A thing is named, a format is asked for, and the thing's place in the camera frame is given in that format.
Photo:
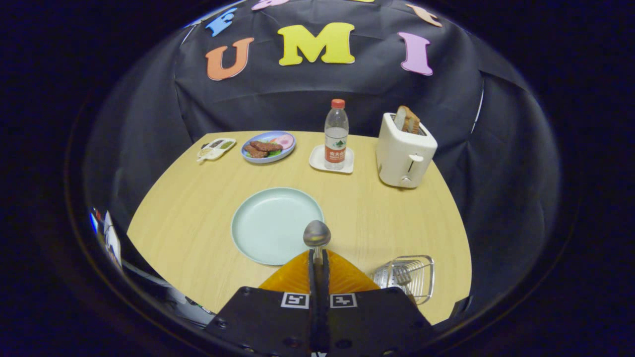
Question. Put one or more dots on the brown meat slice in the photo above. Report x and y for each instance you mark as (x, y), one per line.
(265, 146)
(254, 152)

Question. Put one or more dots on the white square coaster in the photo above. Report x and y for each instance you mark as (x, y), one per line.
(317, 161)

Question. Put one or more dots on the black table corner piece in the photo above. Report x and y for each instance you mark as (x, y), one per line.
(460, 306)

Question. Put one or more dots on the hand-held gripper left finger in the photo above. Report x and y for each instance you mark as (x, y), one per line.
(263, 317)

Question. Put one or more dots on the blue plate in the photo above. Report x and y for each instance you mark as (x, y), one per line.
(285, 152)

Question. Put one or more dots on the white toaster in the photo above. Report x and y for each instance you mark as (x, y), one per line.
(397, 158)

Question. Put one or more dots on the pink ham slice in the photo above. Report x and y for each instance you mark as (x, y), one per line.
(285, 141)

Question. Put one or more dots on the pale green plate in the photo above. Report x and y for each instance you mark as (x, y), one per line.
(273, 223)

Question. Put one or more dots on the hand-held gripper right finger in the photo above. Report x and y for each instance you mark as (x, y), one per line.
(377, 317)

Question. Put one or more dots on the clear bottle with red cap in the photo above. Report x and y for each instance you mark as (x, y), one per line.
(336, 134)

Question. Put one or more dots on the toasted bread slice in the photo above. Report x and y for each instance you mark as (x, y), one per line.
(412, 123)
(400, 118)

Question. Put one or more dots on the white divided sauce dish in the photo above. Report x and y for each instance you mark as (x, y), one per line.
(216, 148)

